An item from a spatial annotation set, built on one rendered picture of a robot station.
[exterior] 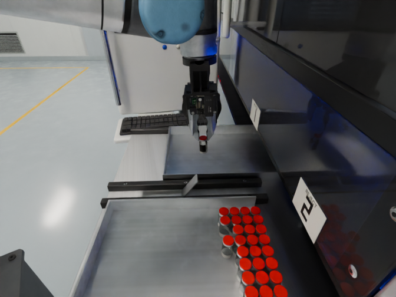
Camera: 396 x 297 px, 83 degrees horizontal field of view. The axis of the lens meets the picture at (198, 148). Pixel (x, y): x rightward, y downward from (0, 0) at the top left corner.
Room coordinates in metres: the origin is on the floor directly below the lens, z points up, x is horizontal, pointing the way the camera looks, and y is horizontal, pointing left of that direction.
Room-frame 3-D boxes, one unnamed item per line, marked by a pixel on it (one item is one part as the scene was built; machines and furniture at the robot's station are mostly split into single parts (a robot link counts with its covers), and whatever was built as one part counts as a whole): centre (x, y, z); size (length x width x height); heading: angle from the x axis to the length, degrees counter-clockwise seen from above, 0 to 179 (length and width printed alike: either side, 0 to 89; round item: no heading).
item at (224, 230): (0.29, -0.06, 0.90); 0.02 x 0.02 x 0.05
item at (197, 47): (0.49, 0.00, 1.22); 0.08 x 0.08 x 0.05
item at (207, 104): (0.48, -0.01, 1.14); 0.09 x 0.08 x 0.12; 0
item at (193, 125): (0.48, 0.01, 1.03); 0.06 x 0.03 x 0.09; 0
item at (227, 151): (0.58, -0.07, 0.90); 0.34 x 0.26 x 0.04; 92
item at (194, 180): (0.40, 0.07, 0.91); 0.14 x 0.03 x 0.06; 93
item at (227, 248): (0.25, -0.06, 0.90); 0.02 x 0.02 x 0.05
